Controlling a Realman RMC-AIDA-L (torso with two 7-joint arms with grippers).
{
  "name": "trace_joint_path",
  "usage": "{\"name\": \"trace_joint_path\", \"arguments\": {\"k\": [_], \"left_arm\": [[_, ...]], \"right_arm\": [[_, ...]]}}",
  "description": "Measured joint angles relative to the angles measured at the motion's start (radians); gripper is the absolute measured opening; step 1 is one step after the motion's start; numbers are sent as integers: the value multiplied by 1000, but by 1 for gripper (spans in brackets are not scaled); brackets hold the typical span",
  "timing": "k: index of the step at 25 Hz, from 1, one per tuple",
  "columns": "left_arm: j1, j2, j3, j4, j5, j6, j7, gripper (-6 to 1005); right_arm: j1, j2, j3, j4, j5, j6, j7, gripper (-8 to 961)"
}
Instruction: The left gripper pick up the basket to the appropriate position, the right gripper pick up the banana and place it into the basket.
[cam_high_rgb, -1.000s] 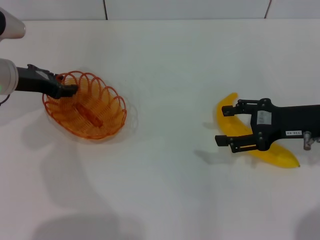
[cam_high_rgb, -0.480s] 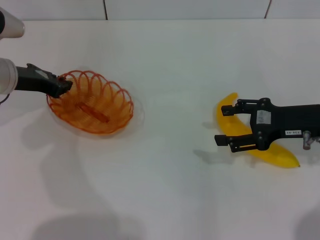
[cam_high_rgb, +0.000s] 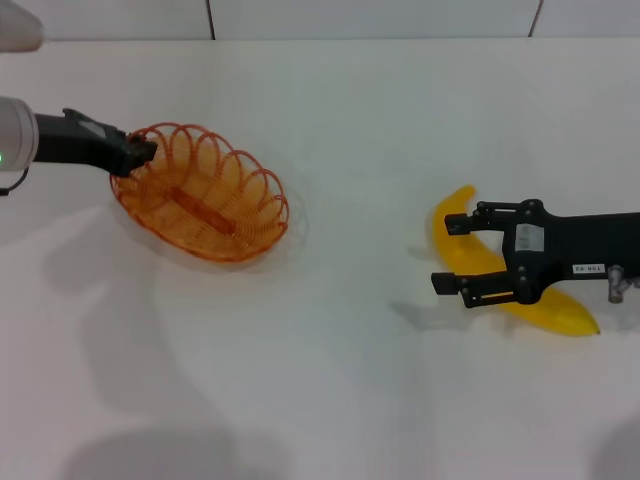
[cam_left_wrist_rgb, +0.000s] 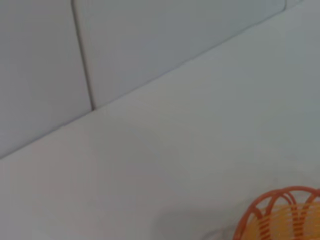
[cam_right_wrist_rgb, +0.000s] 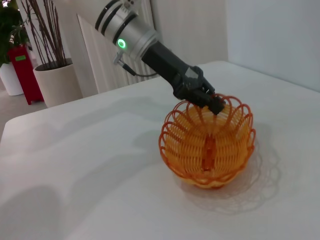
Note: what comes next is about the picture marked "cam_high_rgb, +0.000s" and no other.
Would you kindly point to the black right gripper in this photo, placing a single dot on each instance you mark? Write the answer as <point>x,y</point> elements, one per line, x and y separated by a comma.
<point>575,245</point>

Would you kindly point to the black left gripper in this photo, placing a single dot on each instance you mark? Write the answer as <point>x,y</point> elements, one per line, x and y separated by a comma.
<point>75,142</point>

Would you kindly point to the yellow banana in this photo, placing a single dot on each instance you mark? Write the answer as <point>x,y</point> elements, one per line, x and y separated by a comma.
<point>565,312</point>

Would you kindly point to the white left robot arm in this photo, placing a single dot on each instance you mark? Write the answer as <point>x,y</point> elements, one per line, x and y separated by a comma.
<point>17,135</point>

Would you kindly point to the metal plug on right gripper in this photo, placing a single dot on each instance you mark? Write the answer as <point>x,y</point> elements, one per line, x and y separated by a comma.
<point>616,285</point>

